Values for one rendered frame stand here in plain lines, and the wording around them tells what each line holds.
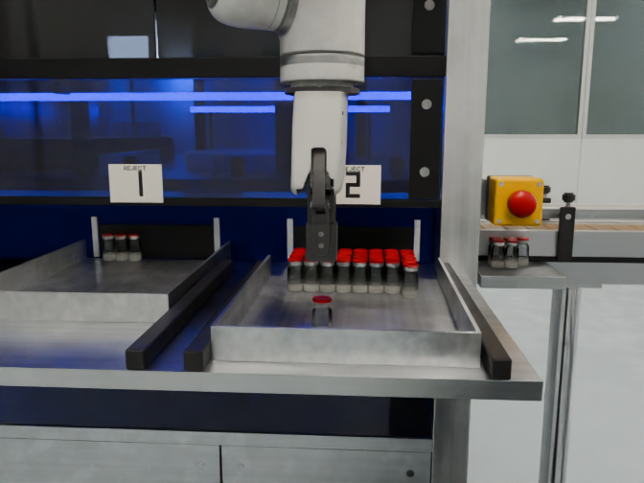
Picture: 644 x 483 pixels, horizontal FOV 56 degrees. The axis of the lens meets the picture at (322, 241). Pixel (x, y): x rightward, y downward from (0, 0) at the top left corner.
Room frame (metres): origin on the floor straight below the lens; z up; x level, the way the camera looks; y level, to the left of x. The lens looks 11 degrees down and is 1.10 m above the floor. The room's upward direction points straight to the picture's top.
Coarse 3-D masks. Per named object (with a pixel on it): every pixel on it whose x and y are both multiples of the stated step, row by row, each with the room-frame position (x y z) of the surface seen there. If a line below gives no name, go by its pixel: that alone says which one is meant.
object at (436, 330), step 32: (256, 288) 0.78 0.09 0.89; (448, 288) 0.75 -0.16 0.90; (224, 320) 0.60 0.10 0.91; (256, 320) 0.68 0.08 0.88; (288, 320) 0.68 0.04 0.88; (352, 320) 0.68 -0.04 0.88; (384, 320) 0.68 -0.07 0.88; (416, 320) 0.68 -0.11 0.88; (448, 320) 0.68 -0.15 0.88; (224, 352) 0.56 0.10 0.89; (256, 352) 0.56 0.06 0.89; (288, 352) 0.56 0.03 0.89; (320, 352) 0.55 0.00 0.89; (352, 352) 0.55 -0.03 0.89; (384, 352) 0.55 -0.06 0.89; (416, 352) 0.55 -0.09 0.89; (448, 352) 0.54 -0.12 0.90; (480, 352) 0.54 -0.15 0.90
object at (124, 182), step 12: (108, 168) 0.95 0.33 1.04; (120, 168) 0.95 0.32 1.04; (132, 168) 0.95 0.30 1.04; (144, 168) 0.94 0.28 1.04; (156, 168) 0.94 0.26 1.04; (120, 180) 0.95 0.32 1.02; (132, 180) 0.95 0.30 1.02; (144, 180) 0.94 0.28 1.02; (156, 180) 0.94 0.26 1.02; (120, 192) 0.95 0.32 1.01; (132, 192) 0.95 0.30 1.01; (144, 192) 0.94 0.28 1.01; (156, 192) 0.94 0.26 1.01
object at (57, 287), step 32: (64, 256) 0.96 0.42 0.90; (224, 256) 0.97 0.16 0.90; (0, 288) 0.78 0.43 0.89; (32, 288) 0.82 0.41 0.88; (64, 288) 0.82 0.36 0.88; (96, 288) 0.82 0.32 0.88; (128, 288) 0.82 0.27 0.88; (160, 288) 0.82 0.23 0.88; (64, 320) 0.69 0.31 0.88; (96, 320) 0.68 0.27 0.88; (128, 320) 0.68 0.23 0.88
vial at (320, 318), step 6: (318, 306) 0.61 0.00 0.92; (324, 306) 0.61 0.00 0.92; (330, 306) 0.61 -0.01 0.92; (312, 312) 0.61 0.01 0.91; (318, 312) 0.61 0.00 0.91; (324, 312) 0.61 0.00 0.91; (330, 312) 0.61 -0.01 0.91; (312, 318) 0.61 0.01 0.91; (318, 318) 0.61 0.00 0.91; (324, 318) 0.61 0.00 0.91; (330, 318) 0.61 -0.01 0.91; (312, 324) 0.61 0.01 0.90; (318, 324) 0.61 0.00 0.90; (324, 324) 0.61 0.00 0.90; (330, 324) 0.61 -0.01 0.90
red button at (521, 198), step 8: (520, 192) 0.88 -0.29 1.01; (528, 192) 0.88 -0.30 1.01; (512, 200) 0.88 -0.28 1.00; (520, 200) 0.87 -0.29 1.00; (528, 200) 0.87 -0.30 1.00; (536, 200) 0.88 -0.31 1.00; (512, 208) 0.88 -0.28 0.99; (520, 208) 0.87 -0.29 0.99; (528, 208) 0.87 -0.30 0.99; (520, 216) 0.87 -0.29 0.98; (528, 216) 0.88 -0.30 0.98
